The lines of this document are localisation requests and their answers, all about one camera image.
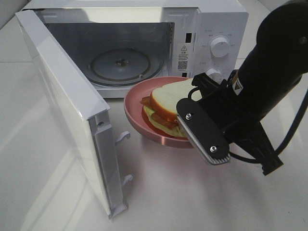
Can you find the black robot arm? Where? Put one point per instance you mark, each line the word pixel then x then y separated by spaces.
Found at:
pixel 273 68

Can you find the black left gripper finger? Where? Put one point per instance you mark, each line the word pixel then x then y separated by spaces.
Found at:
pixel 206 86

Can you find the pink round plate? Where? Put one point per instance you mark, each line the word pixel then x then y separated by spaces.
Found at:
pixel 138 119

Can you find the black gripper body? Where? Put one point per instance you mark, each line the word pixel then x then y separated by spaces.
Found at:
pixel 233 119

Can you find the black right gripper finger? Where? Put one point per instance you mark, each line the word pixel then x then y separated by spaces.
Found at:
pixel 260 147

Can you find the white microwave oven body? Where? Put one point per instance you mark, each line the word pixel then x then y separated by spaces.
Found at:
pixel 178 30

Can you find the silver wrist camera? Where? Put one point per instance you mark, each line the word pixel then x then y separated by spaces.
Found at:
pixel 202 132

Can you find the upper white power knob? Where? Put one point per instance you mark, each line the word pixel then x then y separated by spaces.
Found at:
pixel 219 46

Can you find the white microwave door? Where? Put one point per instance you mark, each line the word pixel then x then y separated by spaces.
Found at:
pixel 81 110

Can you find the sandwich with lettuce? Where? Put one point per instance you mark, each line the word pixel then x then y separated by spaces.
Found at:
pixel 160 107

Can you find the lower white timer knob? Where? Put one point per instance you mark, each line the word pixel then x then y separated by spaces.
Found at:
pixel 215 75

